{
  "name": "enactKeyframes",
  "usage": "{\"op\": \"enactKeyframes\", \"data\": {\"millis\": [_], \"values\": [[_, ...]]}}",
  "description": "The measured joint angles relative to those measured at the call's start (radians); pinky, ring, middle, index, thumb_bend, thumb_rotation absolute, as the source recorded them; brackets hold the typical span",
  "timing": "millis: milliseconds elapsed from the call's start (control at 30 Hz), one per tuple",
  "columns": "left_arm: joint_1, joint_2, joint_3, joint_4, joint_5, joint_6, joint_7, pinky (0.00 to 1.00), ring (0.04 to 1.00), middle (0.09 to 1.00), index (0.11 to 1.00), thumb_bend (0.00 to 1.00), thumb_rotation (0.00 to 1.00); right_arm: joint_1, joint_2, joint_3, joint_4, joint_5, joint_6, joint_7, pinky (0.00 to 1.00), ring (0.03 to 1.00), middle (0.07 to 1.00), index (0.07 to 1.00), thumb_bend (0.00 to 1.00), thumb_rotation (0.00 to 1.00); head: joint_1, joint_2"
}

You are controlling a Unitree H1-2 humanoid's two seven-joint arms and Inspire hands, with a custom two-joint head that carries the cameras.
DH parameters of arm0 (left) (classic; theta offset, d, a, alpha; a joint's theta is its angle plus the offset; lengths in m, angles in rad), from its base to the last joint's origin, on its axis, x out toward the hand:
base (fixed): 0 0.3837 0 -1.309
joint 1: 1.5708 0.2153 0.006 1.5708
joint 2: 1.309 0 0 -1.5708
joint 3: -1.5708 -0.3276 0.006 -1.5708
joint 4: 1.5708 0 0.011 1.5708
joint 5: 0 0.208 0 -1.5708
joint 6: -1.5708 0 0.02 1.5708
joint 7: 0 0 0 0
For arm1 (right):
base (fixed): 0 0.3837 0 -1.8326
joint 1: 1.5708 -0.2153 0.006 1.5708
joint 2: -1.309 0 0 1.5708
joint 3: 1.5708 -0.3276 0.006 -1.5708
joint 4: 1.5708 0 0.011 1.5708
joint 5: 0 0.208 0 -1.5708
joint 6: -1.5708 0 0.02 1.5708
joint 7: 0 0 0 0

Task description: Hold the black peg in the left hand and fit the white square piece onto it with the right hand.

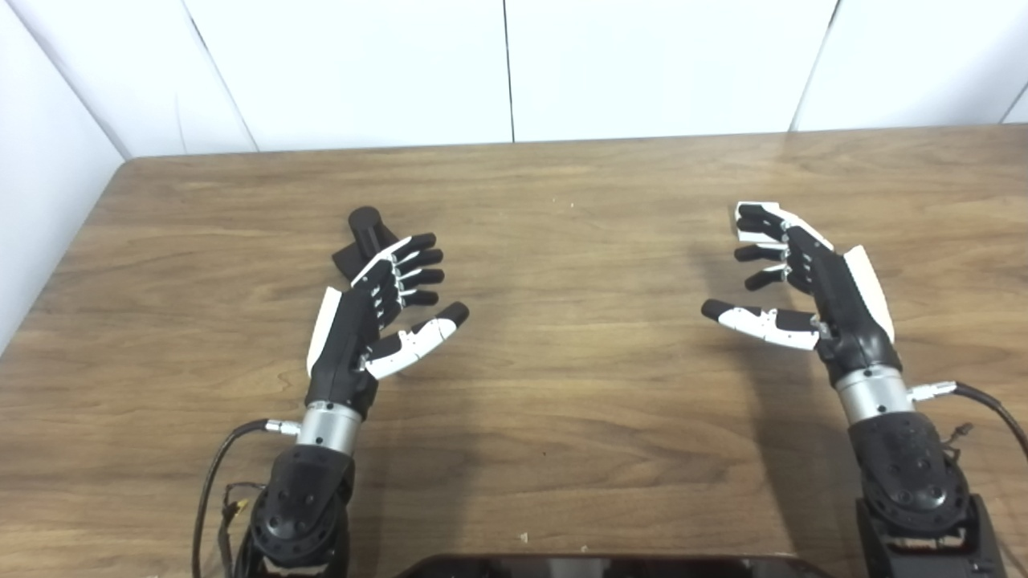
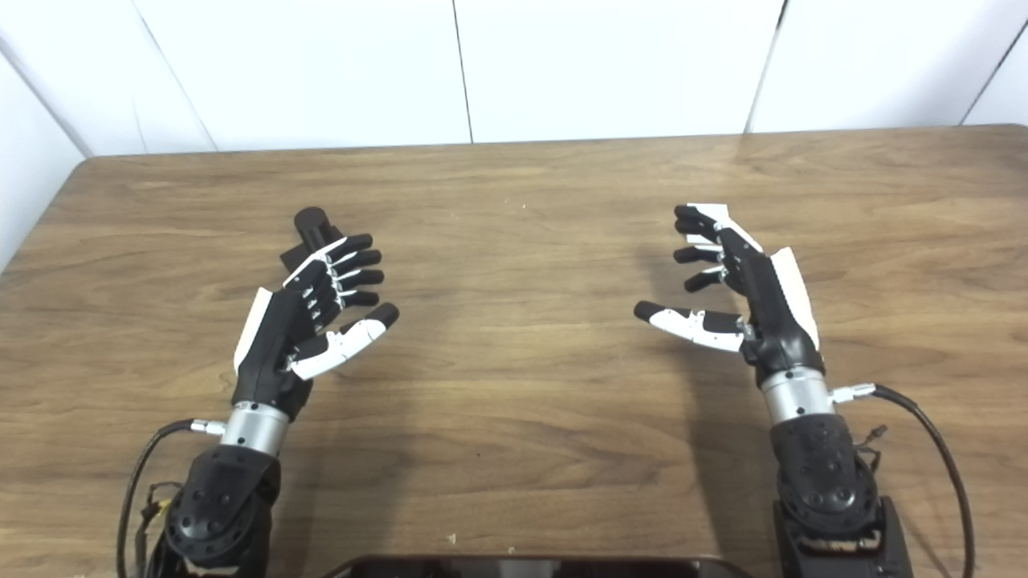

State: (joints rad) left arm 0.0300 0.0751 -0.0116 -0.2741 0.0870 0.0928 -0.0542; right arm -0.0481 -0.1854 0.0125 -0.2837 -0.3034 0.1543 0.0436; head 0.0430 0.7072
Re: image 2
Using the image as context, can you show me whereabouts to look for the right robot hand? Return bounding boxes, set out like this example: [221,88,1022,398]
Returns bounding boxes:
[634,205,826,378]

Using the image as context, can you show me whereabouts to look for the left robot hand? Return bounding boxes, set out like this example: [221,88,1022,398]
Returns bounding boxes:
[232,233,400,422]

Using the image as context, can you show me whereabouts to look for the black peg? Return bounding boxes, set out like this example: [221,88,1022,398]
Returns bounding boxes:
[279,207,348,274]

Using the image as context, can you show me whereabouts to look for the thin right wrist wires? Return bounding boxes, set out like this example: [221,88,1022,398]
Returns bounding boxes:
[855,425,888,472]

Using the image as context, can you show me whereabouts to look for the thin wrist wires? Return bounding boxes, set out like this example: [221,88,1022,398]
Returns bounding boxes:
[137,482,182,548]
[855,425,888,472]

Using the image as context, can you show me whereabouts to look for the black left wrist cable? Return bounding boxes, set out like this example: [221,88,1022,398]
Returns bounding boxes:
[116,417,227,578]

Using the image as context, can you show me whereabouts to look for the thin left wrist wires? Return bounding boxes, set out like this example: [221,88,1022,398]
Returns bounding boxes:
[137,482,182,548]

